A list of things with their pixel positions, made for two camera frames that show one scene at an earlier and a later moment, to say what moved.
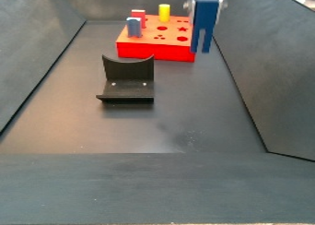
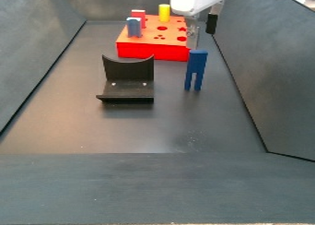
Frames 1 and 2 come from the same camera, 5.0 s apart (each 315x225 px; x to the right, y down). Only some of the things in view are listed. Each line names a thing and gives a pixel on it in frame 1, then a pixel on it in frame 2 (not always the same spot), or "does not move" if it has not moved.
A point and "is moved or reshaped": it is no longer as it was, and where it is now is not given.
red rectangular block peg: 138,13 does not move
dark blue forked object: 204,17 is moved or reshaped
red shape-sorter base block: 164,41 does not move
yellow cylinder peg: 164,13 does not move
